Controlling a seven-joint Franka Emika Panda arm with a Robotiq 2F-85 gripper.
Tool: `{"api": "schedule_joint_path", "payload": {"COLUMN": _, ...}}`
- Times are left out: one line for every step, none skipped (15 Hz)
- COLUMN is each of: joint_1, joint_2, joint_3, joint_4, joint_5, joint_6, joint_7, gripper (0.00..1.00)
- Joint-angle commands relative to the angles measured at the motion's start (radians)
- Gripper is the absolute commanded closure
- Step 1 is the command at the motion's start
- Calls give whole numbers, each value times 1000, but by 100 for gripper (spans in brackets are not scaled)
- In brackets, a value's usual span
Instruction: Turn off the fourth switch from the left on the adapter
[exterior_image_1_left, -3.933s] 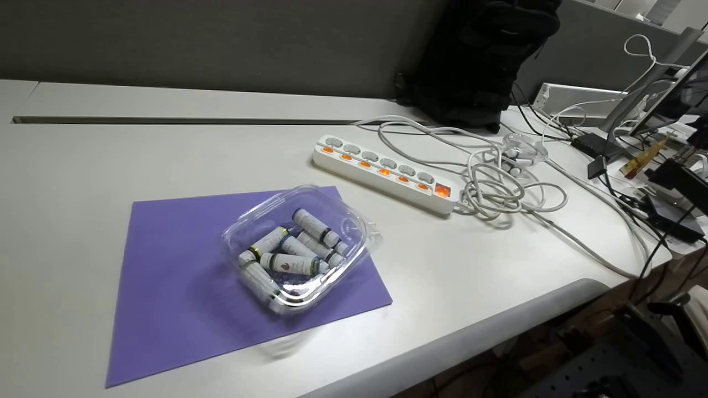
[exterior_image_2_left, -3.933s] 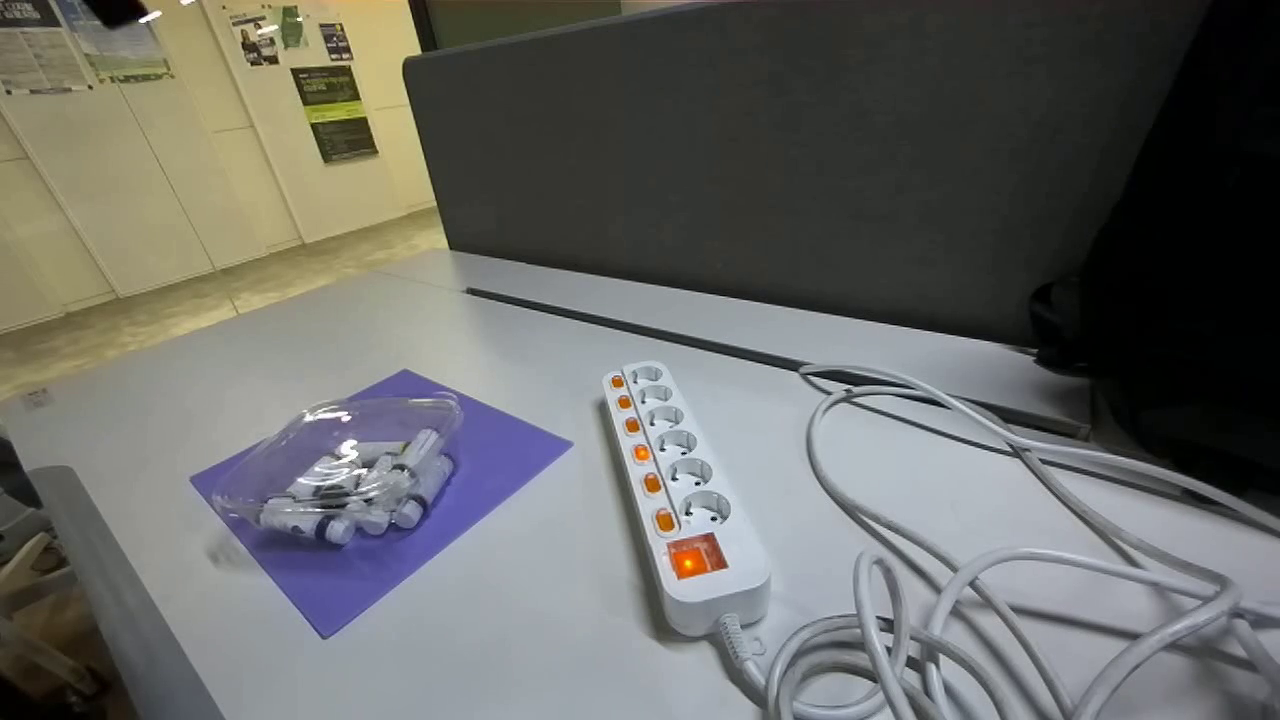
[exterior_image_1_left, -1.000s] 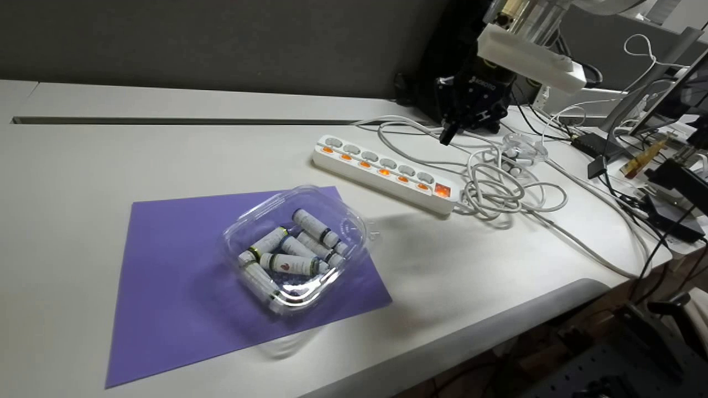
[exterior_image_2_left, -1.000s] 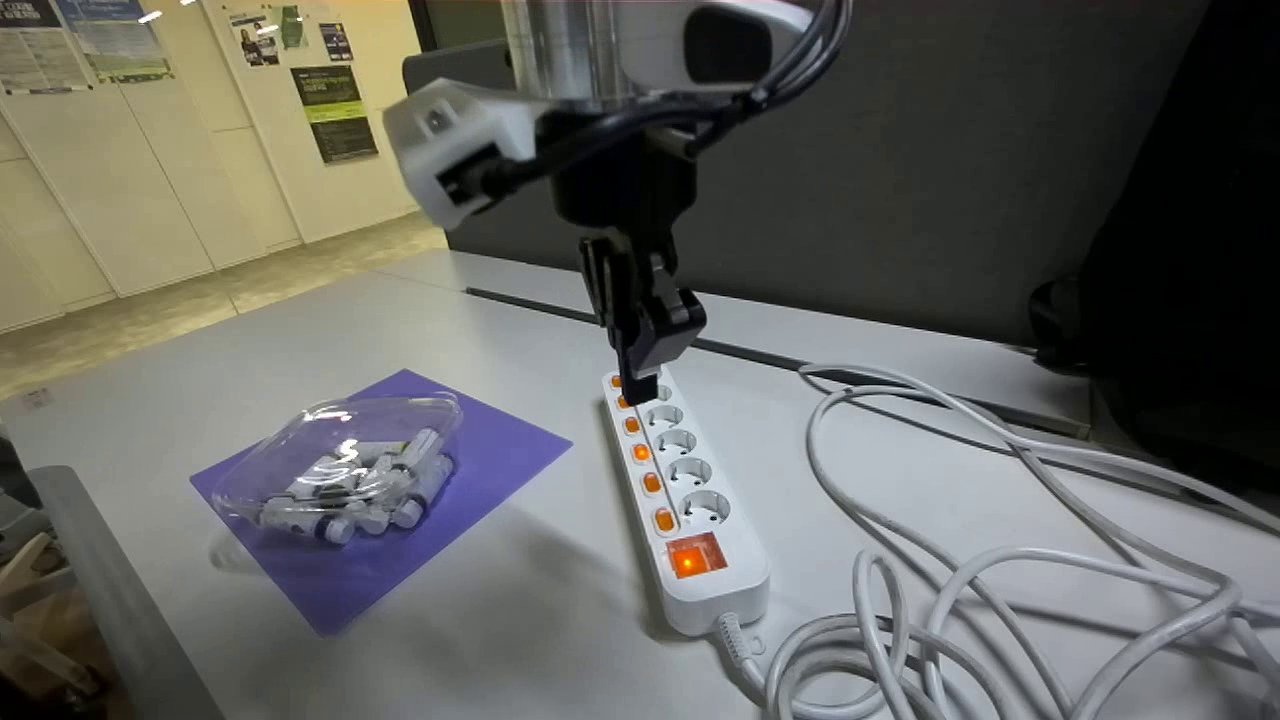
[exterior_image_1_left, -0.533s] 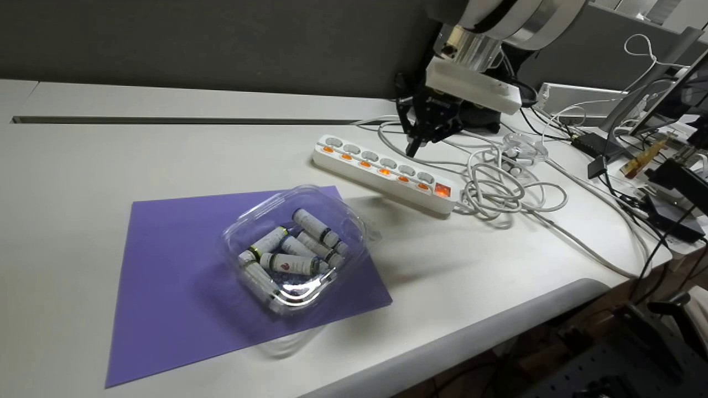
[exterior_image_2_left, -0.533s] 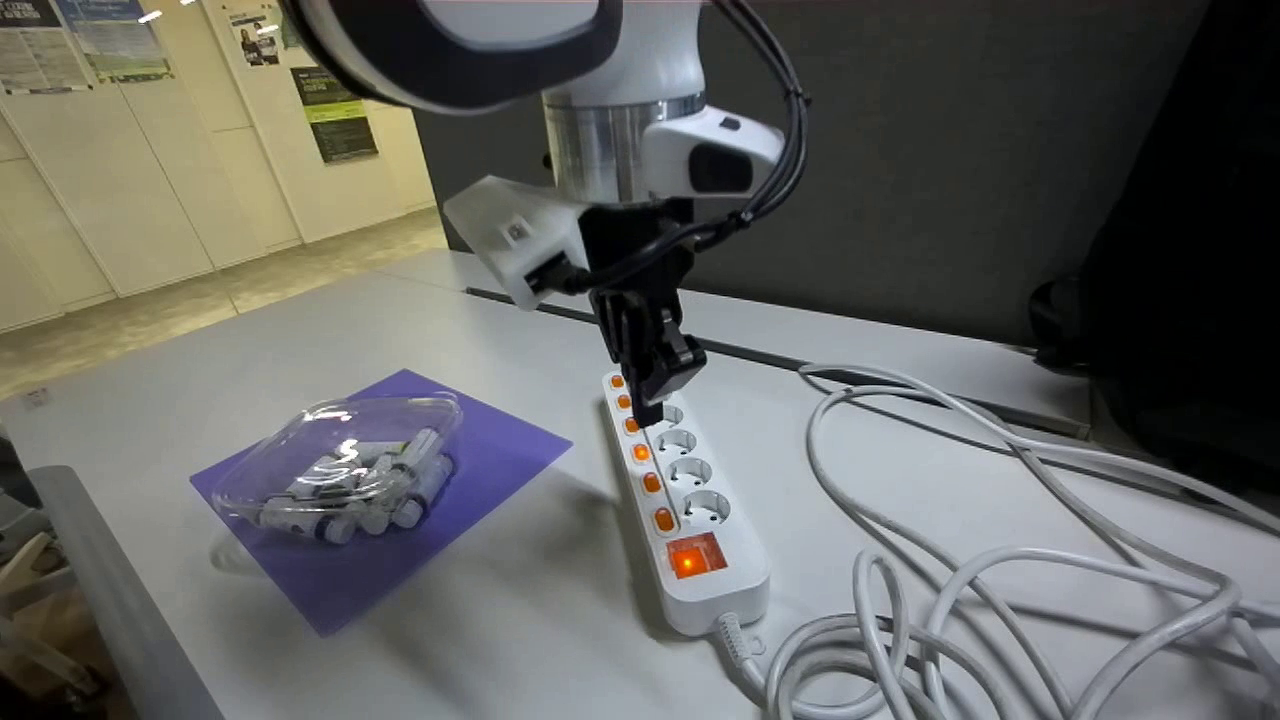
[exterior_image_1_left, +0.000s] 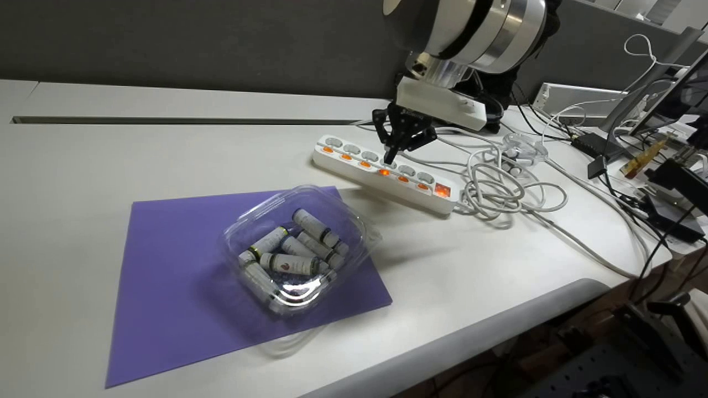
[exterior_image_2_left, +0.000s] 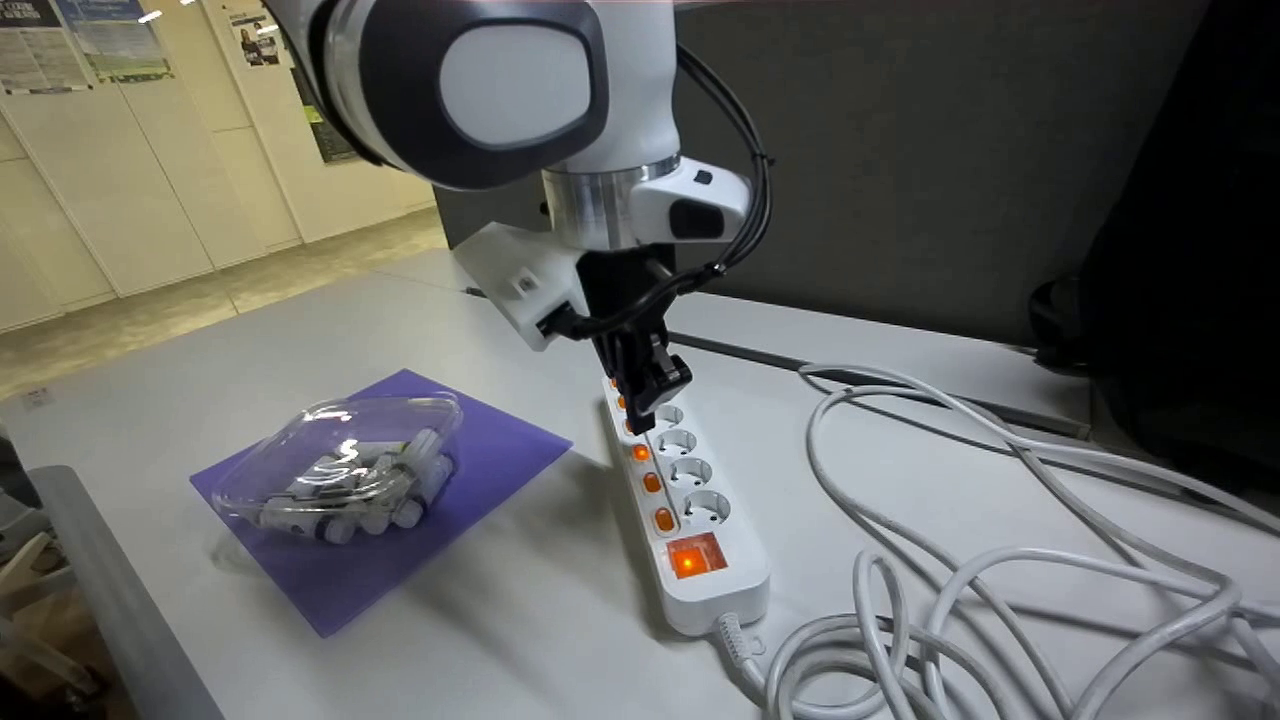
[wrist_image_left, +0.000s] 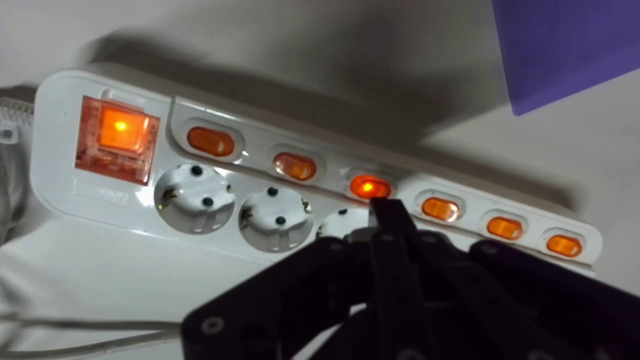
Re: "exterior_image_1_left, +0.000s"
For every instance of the yellow hand tool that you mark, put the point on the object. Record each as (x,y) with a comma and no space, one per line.
(645,154)

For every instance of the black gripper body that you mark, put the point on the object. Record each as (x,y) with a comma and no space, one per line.
(406,122)

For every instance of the white power strip orange switches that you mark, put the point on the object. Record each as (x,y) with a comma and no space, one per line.
(345,167)

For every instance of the purple paper mat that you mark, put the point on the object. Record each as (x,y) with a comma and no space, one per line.
(169,295)

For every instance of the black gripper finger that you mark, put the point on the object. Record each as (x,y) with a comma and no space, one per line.
(413,138)
(380,129)

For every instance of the white box device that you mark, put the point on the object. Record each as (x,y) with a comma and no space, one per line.
(583,99)

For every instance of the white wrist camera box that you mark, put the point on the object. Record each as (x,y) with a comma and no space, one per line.
(442,101)

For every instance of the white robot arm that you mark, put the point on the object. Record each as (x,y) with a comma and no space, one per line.
(479,30)

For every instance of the white tube with black band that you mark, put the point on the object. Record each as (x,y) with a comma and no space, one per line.
(303,245)
(314,226)
(336,256)
(289,264)
(265,243)
(259,282)

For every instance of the black desk device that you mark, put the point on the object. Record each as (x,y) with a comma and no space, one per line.
(681,180)

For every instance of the clear plastic clamshell container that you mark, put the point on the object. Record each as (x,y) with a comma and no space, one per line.
(354,234)

